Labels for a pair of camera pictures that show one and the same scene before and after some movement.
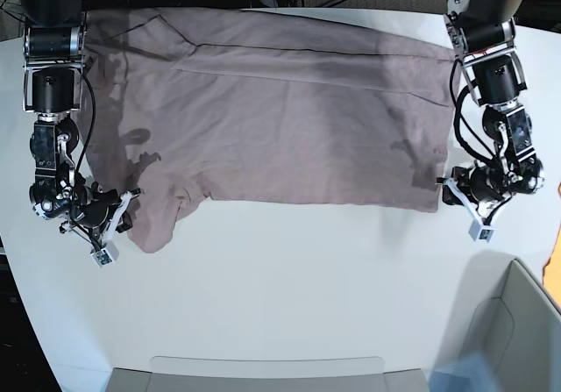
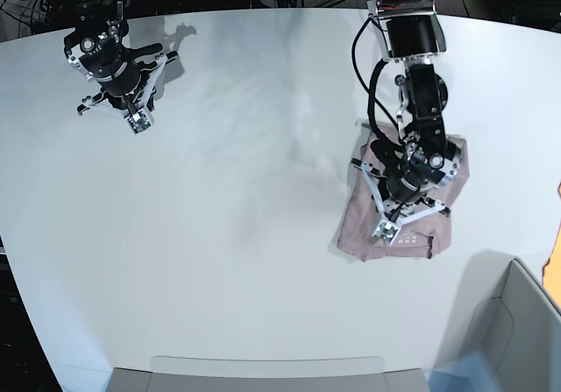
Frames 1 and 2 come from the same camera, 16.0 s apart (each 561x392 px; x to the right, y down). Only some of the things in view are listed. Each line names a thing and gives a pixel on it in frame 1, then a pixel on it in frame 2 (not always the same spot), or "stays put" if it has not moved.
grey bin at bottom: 211,374 stays put
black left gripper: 91,206 -> 118,72
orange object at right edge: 551,268 stays put
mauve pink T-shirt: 242,105 -> 428,237
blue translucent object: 472,374 stays put
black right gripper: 485,182 -> 404,186
